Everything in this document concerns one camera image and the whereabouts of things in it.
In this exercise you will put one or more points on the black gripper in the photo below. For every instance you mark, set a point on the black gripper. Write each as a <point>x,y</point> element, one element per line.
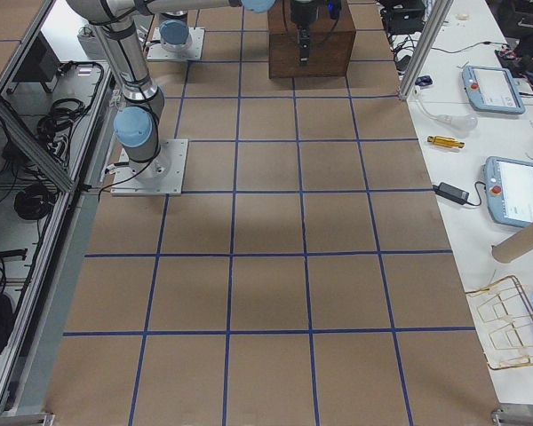
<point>301,13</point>

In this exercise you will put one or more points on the dark wooden drawer cabinet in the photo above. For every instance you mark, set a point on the dark wooden drawer cabinet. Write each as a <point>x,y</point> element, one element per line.
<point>332,42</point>

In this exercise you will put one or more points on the small blue device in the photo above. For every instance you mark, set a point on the small blue device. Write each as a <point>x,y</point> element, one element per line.
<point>424,81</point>

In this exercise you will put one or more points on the far blue teach pendant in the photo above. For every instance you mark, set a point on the far blue teach pendant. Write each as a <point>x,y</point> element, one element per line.
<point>492,90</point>

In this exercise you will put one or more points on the blue teach pendant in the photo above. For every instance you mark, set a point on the blue teach pendant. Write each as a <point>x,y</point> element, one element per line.
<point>492,90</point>
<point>509,190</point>

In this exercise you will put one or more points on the black power adapter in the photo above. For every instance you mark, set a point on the black power adapter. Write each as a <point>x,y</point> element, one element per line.
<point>451,193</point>

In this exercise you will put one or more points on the near blue teach pendant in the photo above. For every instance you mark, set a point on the near blue teach pendant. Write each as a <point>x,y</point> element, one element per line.
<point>509,190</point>

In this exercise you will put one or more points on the cardboard tube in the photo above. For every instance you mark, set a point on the cardboard tube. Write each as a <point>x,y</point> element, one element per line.
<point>515,246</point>

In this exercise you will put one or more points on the aluminium frame post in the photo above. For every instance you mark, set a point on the aluminium frame post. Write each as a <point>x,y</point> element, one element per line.
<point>425,43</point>

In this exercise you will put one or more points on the gold wire rack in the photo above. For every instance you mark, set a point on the gold wire rack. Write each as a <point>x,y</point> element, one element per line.
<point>503,316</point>

